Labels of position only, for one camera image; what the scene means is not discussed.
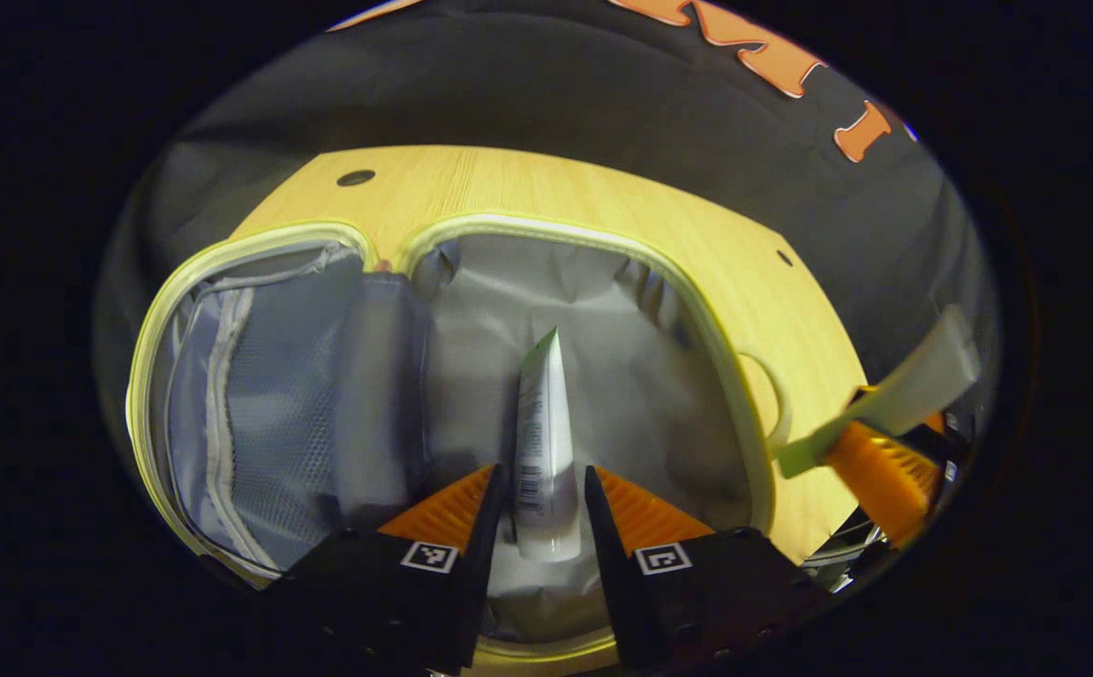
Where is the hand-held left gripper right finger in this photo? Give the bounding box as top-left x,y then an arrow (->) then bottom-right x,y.
584,465 -> 831,671

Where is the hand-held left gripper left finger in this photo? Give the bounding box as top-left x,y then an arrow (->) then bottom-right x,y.
264,464 -> 511,675

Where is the black backdrop cloth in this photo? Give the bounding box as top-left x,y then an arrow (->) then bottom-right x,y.
95,0 -> 1004,415

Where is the frosted tube with green cap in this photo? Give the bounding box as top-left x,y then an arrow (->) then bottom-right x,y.
777,304 -> 982,480

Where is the white tube with green crimp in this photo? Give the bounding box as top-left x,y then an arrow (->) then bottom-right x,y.
512,326 -> 585,563

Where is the yellow suitcase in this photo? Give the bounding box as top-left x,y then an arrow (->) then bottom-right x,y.
126,214 -> 794,674

